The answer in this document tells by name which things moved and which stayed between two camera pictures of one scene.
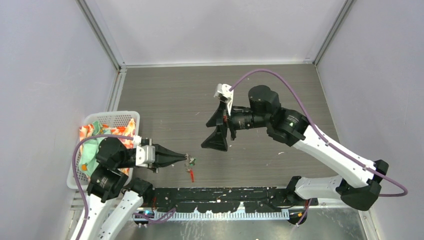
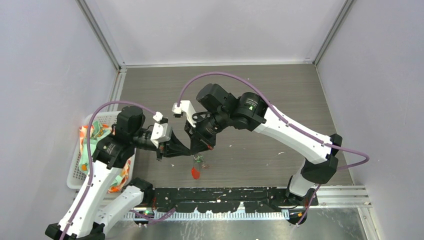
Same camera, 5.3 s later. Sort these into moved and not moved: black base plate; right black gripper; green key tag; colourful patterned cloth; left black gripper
Moved: left black gripper; green key tag; right black gripper
Not moved: black base plate; colourful patterned cloth
